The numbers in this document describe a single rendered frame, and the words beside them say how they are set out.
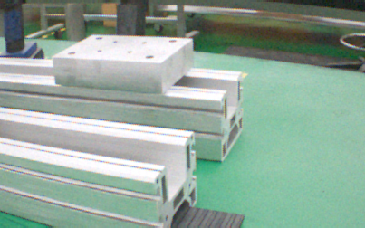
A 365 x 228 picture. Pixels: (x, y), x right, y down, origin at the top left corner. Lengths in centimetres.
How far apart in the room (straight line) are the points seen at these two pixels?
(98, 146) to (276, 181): 21
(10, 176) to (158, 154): 16
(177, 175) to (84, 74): 21
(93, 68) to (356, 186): 35
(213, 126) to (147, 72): 10
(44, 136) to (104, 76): 12
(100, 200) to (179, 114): 19
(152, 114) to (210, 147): 8
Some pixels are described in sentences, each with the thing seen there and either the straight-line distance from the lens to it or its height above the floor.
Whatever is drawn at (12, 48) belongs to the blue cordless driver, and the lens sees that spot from 96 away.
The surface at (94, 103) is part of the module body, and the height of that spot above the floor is 84.
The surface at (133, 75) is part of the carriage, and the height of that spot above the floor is 89.
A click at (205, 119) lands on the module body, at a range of 60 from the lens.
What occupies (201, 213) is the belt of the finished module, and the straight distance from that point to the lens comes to 51.
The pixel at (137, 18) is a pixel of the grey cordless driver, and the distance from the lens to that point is 86.
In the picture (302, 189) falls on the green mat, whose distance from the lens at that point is 57.
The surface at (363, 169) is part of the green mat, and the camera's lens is 62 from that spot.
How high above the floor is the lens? 108
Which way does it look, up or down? 23 degrees down
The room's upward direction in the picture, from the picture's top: 3 degrees counter-clockwise
